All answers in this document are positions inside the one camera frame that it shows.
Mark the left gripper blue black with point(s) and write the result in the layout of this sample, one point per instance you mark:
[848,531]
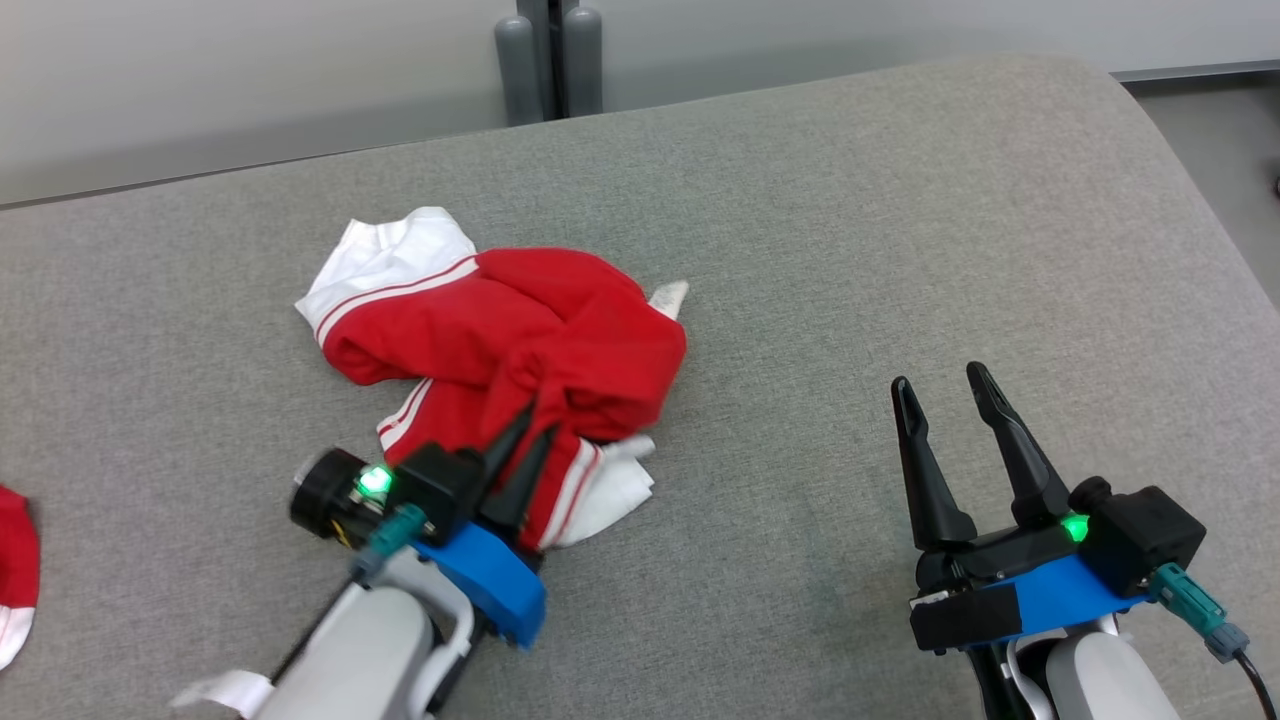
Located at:
[490,585]

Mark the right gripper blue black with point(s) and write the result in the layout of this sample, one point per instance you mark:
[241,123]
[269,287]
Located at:
[1050,600]

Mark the red white jersey shirt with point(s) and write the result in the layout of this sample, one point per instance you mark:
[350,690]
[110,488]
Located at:
[520,320]

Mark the red shorts with white stripe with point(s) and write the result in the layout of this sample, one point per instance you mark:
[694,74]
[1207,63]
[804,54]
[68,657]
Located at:
[15,560]

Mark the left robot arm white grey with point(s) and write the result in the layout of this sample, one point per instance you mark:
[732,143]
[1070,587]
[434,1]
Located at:
[360,650]

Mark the white paper tag left arm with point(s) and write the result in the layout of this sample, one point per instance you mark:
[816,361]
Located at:
[225,692]

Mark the left gripper black motor cylinder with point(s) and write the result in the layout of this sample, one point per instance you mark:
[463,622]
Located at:
[325,495]

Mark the grey rounded bumper cylinder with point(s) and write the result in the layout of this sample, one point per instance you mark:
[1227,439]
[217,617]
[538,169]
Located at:
[518,70]
[583,60]

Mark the grey baseboard strip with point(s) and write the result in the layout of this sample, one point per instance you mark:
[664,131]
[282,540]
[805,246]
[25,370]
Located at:
[1200,71]

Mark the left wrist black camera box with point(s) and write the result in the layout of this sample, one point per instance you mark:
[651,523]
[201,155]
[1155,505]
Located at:
[440,485]

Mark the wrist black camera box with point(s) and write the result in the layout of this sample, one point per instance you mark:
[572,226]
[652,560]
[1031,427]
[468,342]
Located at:
[1150,535]
[440,485]

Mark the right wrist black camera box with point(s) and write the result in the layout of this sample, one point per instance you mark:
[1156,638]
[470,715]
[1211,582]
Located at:
[1150,535]

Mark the grey partition post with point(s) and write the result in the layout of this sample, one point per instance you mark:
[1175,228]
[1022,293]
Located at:
[555,60]

